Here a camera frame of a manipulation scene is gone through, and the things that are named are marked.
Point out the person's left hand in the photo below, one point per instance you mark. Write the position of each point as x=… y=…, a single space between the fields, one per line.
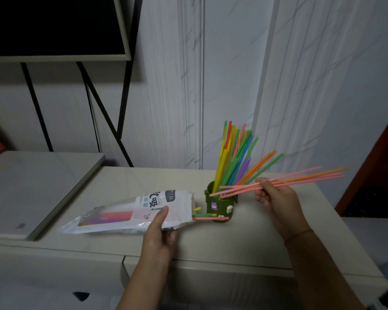
x=155 y=242

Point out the person's right hand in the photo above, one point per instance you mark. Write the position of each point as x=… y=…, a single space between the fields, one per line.
x=283 y=209

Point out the person's right thumb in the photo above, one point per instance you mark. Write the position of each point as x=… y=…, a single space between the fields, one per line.
x=267 y=184

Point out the person's left thumb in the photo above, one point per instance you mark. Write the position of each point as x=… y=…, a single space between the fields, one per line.
x=161 y=217

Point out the light pink straw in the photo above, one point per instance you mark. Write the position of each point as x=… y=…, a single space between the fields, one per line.
x=294 y=174

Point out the clear white plastic straw bag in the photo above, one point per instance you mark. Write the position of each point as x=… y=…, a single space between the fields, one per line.
x=132 y=209

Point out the orange straw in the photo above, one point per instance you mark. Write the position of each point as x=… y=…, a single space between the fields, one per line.
x=317 y=175

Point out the person's right forearm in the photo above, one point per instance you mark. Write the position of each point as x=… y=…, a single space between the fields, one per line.
x=320 y=274

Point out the person's left forearm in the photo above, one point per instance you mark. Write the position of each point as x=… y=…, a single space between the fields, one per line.
x=145 y=287

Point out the green straw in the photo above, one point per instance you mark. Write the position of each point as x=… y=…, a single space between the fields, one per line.
x=205 y=215

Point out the bunch of colourful straws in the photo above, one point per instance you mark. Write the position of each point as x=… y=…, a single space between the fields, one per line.
x=234 y=154

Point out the bundle of straws inside bag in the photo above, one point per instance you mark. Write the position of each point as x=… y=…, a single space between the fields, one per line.
x=111 y=217

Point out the green decorated cup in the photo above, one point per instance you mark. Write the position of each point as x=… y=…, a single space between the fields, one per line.
x=220 y=208

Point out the white desk with drawer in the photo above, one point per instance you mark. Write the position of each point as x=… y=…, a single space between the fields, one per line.
x=232 y=242

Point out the dark red door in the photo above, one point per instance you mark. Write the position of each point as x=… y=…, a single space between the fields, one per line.
x=375 y=177

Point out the black metal stand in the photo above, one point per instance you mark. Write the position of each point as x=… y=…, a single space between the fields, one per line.
x=98 y=103

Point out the low white side cabinet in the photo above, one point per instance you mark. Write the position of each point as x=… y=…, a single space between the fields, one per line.
x=29 y=193

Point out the white framed television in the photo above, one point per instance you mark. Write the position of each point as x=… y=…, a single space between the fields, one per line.
x=51 y=25

